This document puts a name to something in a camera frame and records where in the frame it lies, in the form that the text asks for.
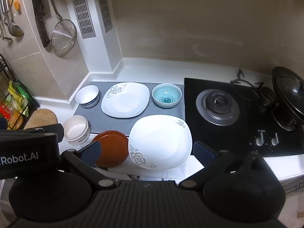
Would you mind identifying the red orange packet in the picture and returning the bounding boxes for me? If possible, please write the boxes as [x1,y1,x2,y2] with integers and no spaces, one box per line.
[0,101,24,130]

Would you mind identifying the brown round plate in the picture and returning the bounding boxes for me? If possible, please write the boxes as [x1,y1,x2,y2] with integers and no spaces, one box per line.
[91,130,129,168]

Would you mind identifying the teal ceramic bowl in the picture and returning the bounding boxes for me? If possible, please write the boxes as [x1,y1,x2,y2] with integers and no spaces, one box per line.
[152,83,182,108]

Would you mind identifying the black gas stove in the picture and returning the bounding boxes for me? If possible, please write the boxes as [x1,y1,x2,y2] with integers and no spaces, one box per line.
[184,77,304,158]

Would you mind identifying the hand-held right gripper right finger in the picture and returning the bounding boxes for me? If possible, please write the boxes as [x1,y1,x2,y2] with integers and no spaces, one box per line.
[179,141,269,191]

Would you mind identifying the black wok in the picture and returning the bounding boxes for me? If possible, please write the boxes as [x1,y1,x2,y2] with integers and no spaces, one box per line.
[260,87,304,131]

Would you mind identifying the black wire rack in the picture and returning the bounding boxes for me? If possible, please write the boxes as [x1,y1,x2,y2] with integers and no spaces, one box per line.
[0,53,40,130]

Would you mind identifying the white bowl with orange contents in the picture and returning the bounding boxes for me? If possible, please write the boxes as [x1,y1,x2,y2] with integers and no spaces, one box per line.
[128,114,192,170]

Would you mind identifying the glass wok lid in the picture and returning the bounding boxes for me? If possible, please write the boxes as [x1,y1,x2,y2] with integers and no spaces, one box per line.
[272,66,304,111]

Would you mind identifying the grey vent grille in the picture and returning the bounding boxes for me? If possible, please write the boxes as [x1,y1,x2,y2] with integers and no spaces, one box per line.
[68,0,97,39]

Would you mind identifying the metal mesh strainer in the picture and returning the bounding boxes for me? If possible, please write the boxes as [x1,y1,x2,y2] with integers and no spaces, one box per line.
[43,0,78,57]

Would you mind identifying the black pan support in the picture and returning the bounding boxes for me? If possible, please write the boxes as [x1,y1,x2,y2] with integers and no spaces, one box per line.
[230,68,264,100]

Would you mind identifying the metal hanging utensil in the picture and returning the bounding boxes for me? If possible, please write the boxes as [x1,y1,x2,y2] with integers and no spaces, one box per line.
[0,17,13,41]

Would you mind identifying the metal serving spoon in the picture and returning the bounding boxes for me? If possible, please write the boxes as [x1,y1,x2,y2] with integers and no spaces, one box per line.
[0,0,25,38]

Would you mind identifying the round metal stove burner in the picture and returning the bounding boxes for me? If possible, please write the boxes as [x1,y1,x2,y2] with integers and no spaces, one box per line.
[196,89,240,126]

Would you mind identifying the wooden cutting board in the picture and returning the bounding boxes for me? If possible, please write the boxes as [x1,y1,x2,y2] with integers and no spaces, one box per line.
[24,108,59,130]

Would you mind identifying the grey drying mat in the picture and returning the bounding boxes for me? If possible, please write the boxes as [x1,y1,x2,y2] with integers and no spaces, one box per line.
[74,81,186,137]

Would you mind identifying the green yellow packet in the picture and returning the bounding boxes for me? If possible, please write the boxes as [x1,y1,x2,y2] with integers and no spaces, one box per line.
[8,81,31,111]

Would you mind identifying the plain white bowl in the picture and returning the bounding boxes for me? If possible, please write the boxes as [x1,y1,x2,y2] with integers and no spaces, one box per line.
[62,115,91,146]

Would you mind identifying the white square floral plate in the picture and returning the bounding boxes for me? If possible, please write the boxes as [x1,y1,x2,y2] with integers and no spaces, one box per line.
[101,82,150,118]

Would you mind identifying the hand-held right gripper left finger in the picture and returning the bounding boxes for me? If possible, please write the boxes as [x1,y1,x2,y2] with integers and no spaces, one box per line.
[61,140,121,191]

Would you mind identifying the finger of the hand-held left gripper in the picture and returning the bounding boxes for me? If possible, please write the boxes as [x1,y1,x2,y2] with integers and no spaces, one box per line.
[25,123,65,144]

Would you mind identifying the dark kitchen cleaver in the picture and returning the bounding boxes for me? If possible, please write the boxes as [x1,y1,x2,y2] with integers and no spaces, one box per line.
[30,0,51,48]

